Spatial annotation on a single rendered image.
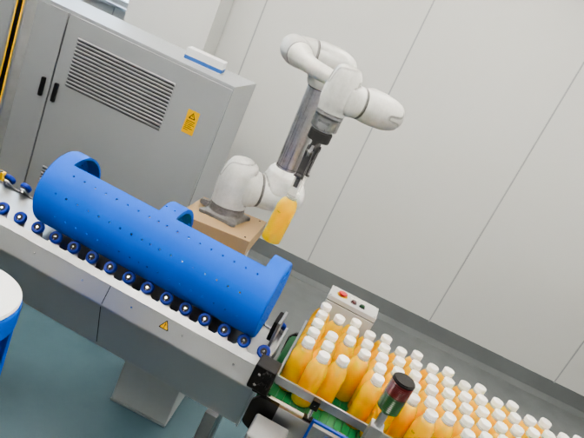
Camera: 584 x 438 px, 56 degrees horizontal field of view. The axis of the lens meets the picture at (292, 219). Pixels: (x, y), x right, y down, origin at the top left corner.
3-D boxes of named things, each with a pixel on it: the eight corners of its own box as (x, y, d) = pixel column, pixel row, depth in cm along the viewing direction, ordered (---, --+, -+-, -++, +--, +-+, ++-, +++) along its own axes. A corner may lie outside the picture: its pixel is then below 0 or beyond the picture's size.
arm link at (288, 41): (292, 33, 205) (324, 45, 211) (282, 23, 220) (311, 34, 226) (280, 66, 211) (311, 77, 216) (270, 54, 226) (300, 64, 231)
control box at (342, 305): (322, 305, 221) (333, 283, 218) (368, 328, 219) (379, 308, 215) (317, 315, 212) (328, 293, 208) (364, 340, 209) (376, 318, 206)
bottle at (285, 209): (268, 234, 193) (291, 189, 187) (282, 245, 190) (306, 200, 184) (255, 235, 187) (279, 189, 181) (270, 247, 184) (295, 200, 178)
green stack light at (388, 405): (378, 395, 150) (386, 381, 149) (399, 407, 149) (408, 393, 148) (375, 408, 144) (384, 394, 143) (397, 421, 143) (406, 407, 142)
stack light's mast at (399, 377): (368, 412, 152) (394, 368, 147) (388, 423, 151) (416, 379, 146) (365, 426, 146) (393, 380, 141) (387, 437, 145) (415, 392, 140)
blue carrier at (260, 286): (73, 212, 216) (94, 146, 208) (268, 318, 206) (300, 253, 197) (22, 229, 189) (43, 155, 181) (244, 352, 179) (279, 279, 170)
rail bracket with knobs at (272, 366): (253, 374, 180) (265, 349, 176) (272, 385, 179) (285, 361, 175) (242, 390, 170) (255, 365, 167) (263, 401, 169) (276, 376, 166)
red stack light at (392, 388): (386, 381, 148) (393, 370, 147) (408, 393, 148) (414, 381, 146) (384, 394, 143) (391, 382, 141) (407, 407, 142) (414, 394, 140)
